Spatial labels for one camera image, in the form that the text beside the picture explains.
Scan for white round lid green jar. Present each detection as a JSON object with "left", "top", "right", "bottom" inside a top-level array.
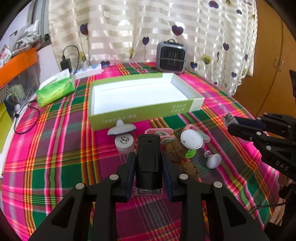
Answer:
[{"left": 180, "top": 129, "right": 204, "bottom": 159}]

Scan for grey small fan heater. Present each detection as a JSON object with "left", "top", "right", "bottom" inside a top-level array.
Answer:
[{"left": 156, "top": 39, "right": 187, "bottom": 74}]

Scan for black power adapter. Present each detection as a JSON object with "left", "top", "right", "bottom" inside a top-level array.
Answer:
[{"left": 60, "top": 58, "right": 72, "bottom": 73}]

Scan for orange storage box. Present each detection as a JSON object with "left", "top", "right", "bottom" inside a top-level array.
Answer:
[{"left": 0, "top": 48, "right": 38, "bottom": 89}]

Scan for wooden cabinet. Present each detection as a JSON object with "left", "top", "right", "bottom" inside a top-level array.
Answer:
[{"left": 234, "top": 1, "right": 295, "bottom": 117}]

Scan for pink silicone case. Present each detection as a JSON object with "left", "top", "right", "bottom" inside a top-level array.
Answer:
[{"left": 144, "top": 128, "right": 178, "bottom": 145}]

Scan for plaid tablecloth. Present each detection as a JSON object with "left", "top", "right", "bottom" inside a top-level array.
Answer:
[{"left": 1, "top": 64, "right": 279, "bottom": 240}]

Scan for black rectangular device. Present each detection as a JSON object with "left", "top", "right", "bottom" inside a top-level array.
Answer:
[{"left": 135, "top": 134, "right": 163, "bottom": 195}]

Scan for pink carabiner clip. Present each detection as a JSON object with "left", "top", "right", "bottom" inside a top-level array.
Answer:
[{"left": 184, "top": 124, "right": 211, "bottom": 143}]

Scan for white power strip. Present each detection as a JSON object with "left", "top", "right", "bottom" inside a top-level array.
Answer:
[{"left": 71, "top": 64, "right": 102, "bottom": 79}]

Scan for white egg-shaped object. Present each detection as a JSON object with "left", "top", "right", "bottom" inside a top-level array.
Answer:
[{"left": 206, "top": 154, "right": 222, "bottom": 169}]

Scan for small round metal bearing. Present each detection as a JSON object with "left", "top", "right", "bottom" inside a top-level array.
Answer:
[{"left": 204, "top": 150, "right": 211, "bottom": 158}]

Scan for green and white open box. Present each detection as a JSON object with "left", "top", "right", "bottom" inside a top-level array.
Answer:
[{"left": 88, "top": 73, "right": 205, "bottom": 131}]

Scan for heart pattern curtain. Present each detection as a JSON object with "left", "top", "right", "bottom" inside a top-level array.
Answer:
[{"left": 48, "top": 1, "right": 257, "bottom": 95}]

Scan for white cone-shaped cap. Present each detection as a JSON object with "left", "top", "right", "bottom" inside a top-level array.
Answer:
[{"left": 107, "top": 119, "right": 137, "bottom": 136}]

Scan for black cable on table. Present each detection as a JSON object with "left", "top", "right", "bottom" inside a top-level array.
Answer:
[{"left": 13, "top": 99, "right": 40, "bottom": 135}]

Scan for green tissue pack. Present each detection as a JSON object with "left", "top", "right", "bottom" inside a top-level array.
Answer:
[{"left": 36, "top": 69, "right": 76, "bottom": 108}]

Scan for brown walnut lower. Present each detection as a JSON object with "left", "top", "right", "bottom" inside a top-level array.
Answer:
[{"left": 181, "top": 162, "right": 199, "bottom": 179}]

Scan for white round cylinder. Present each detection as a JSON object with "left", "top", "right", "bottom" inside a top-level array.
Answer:
[{"left": 115, "top": 133, "right": 134, "bottom": 154}]

